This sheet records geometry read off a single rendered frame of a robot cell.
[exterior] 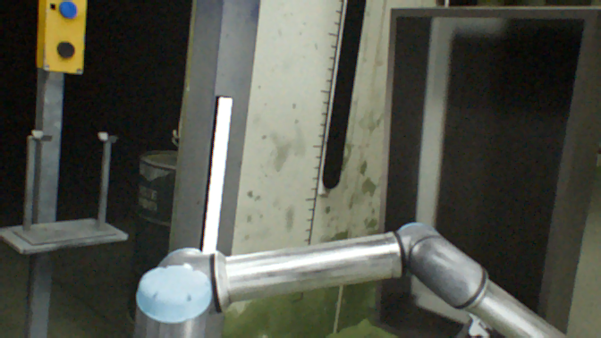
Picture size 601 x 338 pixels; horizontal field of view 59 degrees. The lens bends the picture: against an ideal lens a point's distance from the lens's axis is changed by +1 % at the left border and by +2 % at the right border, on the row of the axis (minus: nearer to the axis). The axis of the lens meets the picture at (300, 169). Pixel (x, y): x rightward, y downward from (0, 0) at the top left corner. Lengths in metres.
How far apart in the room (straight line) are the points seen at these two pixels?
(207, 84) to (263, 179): 0.47
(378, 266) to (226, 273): 0.37
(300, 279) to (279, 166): 1.01
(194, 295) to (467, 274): 0.59
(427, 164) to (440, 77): 0.36
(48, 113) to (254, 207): 0.85
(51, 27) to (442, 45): 1.34
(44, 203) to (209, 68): 0.72
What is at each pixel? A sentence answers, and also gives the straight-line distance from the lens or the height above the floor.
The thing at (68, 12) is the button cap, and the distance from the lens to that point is 1.82.
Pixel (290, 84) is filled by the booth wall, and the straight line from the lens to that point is 2.22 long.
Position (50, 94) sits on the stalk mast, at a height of 1.22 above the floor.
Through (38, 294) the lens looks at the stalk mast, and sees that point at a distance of 2.04.
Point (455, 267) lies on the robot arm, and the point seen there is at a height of 0.99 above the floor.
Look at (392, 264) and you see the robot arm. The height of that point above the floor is 0.95.
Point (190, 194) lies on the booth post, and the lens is 2.06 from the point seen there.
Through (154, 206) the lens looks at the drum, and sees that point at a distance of 2.75.
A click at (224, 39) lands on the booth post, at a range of 1.97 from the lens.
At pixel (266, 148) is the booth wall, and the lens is 2.17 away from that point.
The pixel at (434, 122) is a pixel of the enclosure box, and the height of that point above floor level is 1.28.
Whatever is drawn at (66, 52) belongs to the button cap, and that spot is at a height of 1.35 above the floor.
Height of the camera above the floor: 1.34
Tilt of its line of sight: 9 degrees down
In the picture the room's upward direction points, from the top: 8 degrees clockwise
